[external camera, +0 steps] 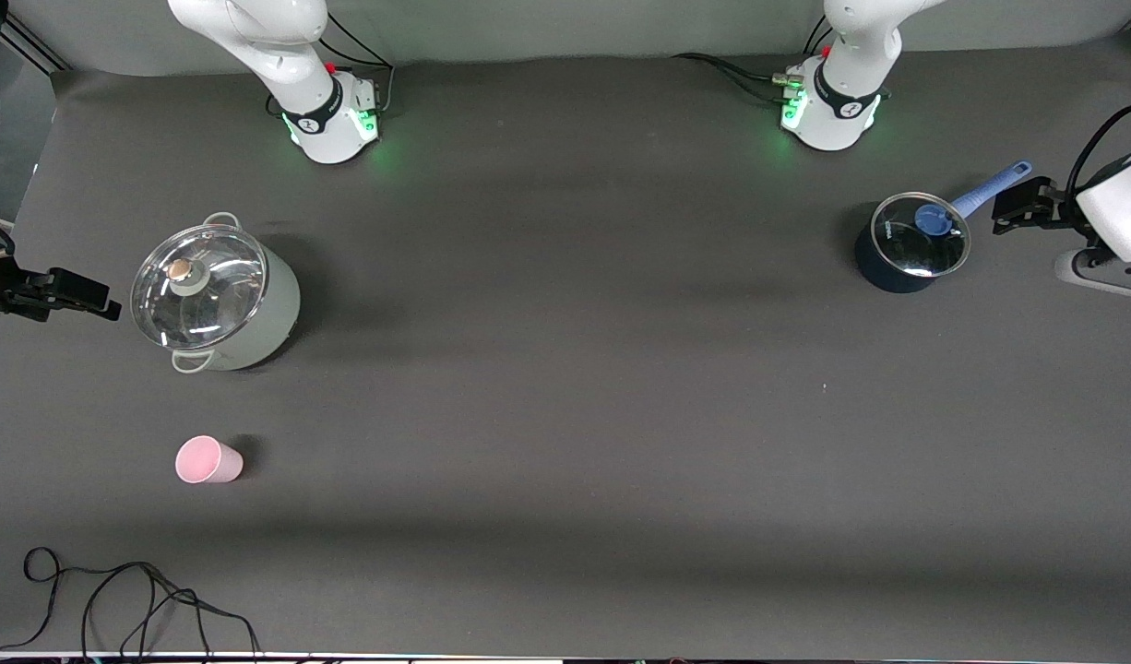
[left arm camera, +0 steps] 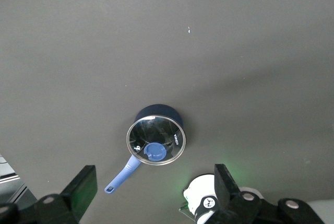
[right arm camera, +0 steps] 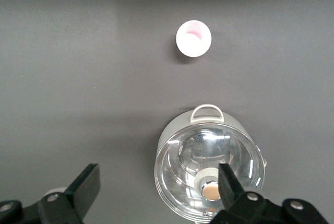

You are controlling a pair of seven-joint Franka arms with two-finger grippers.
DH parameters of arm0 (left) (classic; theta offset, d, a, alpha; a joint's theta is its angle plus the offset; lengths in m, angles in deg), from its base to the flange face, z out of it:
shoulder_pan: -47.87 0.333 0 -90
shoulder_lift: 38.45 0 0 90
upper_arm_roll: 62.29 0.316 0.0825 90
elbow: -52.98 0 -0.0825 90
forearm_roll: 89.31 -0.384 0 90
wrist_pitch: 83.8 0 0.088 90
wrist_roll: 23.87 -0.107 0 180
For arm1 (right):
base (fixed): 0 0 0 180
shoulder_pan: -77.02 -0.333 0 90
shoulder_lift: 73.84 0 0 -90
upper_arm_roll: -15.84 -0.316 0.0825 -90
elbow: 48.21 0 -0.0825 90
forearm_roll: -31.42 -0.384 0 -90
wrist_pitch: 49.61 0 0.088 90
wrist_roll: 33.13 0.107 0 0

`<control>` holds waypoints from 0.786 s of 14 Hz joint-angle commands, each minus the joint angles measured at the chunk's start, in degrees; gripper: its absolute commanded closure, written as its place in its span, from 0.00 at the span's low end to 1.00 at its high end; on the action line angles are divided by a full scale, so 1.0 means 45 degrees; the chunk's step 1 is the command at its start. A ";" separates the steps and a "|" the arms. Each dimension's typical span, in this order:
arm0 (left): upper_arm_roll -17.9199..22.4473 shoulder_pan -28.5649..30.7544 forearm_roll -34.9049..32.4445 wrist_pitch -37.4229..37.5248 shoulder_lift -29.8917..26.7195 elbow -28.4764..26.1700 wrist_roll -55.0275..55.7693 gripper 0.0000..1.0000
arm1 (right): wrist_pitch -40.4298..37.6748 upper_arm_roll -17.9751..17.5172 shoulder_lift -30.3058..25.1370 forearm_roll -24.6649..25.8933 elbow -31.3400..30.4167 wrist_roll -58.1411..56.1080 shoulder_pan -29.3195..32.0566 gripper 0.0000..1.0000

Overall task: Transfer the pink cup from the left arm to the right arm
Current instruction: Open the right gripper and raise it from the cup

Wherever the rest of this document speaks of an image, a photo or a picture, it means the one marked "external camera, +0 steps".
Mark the pink plastic cup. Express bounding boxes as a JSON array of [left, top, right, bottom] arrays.
[[175, 435, 244, 484]]

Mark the glass lid with copper knob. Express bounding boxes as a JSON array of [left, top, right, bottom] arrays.
[[130, 224, 269, 351]]

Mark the glass lid with blue knob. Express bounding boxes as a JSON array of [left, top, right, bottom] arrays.
[[872, 192, 971, 278]]

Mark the dark blue saucepan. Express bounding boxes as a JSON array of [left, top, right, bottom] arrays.
[[853, 161, 1033, 294]]

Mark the grey-green cooking pot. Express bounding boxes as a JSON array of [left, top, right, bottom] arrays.
[[130, 212, 301, 373]]

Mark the thin black cable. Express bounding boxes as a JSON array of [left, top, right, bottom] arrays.
[[0, 547, 262, 660]]

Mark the black left arm base cable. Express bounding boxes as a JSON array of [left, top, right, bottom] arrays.
[[670, 52, 802, 102]]

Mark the black arm base cable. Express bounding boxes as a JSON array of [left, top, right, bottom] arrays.
[[312, 14, 397, 116], [670, 52, 802, 102]]

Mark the black right arm base cable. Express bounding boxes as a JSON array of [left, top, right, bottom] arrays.
[[312, 14, 397, 116]]

